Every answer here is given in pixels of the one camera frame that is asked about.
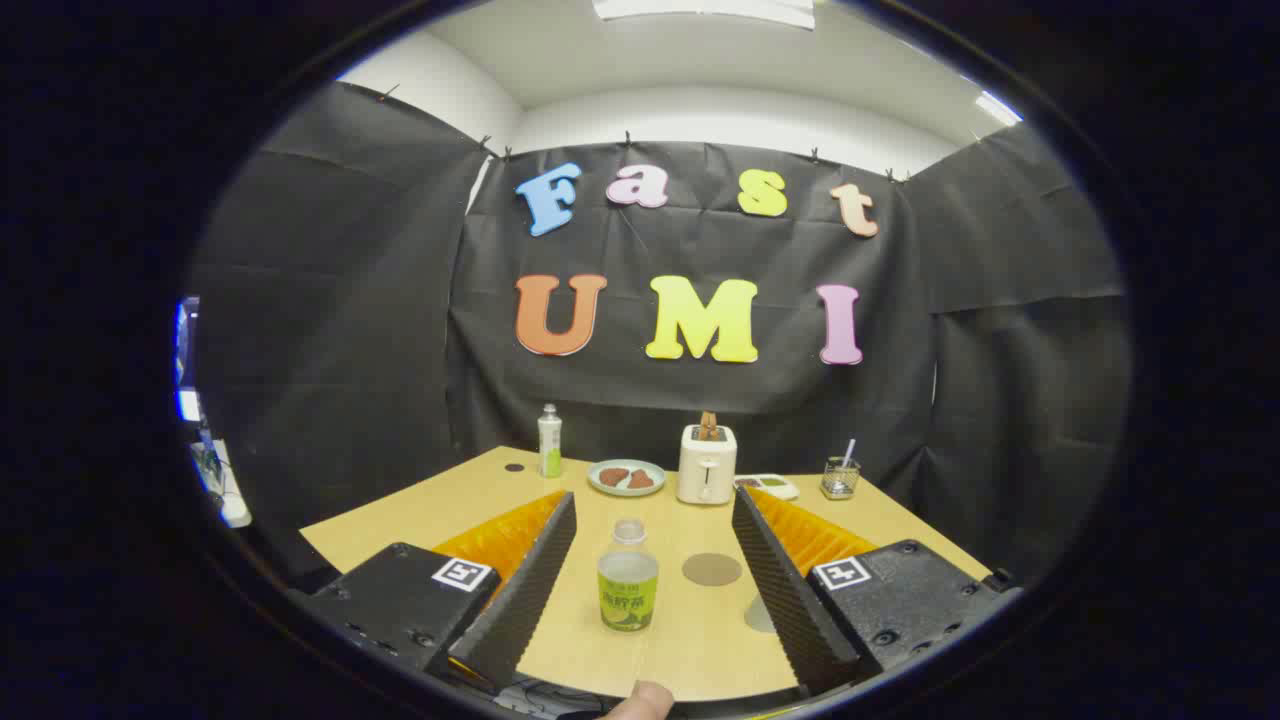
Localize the white and green bottle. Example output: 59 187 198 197
537 403 564 479

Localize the green label juice bottle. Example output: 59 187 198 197
597 518 661 633

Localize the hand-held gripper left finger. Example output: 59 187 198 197
290 490 579 697

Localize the wooden table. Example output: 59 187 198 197
298 445 993 703

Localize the large ceiling light panel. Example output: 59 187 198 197
592 0 816 31

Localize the black backdrop cloth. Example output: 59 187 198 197
188 82 1133 591

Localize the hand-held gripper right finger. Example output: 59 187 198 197
732 487 1023 699

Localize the brown round coaster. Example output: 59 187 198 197
682 552 744 588

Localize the pale green plate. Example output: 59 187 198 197
587 458 667 498

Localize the cream toaster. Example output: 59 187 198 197
677 423 738 506

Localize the clear drinking glass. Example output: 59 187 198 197
820 456 862 501

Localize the small white tray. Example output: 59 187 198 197
733 473 801 502

